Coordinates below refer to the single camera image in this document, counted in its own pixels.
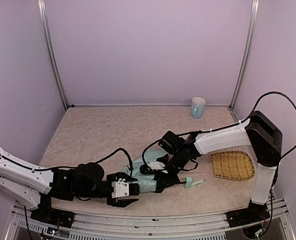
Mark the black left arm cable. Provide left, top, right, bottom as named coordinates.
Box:
left=95, top=147, right=134, bottom=176

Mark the mint green black umbrella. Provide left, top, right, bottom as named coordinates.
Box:
left=122, top=150, right=205, bottom=194

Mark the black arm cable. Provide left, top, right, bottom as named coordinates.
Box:
left=95, top=147, right=134, bottom=176
left=247, top=91, right=296, bottom=160

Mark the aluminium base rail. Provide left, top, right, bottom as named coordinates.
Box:
left=3, top=198, right=296, bottom=240

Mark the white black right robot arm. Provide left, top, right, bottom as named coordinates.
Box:
left=158, top=110, right=282, bottom=206

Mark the grey aluminium frame post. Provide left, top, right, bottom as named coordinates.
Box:
left=229, top=0, right=259, bottom=112

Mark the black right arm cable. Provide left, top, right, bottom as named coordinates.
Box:
left=247, top=91, right=296, bottom=160

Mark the light blue ceramic mug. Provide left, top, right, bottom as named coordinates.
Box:
left=191, top=97, right=206, bottom=119

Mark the grey aluminium left post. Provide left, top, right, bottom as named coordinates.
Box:
left=38, top=0, right=69, bottom=111

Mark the woven bamboo tray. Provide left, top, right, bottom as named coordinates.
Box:
left=210, top=150, right=255, bottom=181

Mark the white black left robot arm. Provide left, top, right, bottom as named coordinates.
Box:
left=0, top=147, right=140, bottom=210

